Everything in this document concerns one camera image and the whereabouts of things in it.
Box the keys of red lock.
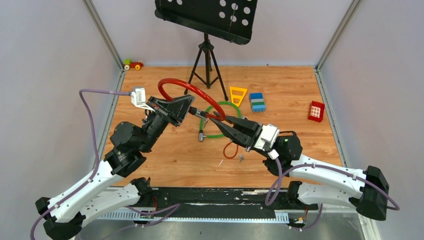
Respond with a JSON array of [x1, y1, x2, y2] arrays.
[[202, 119, 209, 129]]

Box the black music stand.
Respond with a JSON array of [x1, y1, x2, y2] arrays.
[[154, 0, 258, 100]]

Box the red padlock with thin cable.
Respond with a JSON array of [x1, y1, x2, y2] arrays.
[[222, 141, 239, 159]]

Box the green cable lock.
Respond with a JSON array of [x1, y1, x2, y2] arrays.
[[198, 101, 243, 142]]

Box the blue green stacked blocks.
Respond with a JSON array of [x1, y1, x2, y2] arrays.
[[249, 92, 266, 113]]

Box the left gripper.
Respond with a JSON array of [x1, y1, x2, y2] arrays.
[[139, 95, 196, 153]]

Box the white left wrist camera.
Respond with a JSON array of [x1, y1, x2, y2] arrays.
[[130, 87, 155, 111]]

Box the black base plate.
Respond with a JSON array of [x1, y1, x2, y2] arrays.
[[133, 187, 319, 219]]

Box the small key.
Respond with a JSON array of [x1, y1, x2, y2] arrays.
[[237, 154, 245, 163]]

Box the yellow triangular plastic piece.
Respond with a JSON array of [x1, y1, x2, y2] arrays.
[[229, 86, 248, 107]]

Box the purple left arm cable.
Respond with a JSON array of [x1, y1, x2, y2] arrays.
[[29, 88, 181, 240]]

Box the thick red cable lock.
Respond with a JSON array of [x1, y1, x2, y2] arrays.
[[157, 78, 226, 122]]

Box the red window block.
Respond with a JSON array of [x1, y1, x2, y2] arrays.
[[307, 101, 326, 123]]

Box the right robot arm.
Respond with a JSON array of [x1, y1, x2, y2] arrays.
[[212, 116, 390, 221]]

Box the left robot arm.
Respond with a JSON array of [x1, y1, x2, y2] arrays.
[[35, 88, 195, 240]]

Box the toy car red green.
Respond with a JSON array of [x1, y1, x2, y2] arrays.
[[123, 58, 144, 71]]

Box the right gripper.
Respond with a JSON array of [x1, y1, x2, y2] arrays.
[[210, 111, 275, 159]]

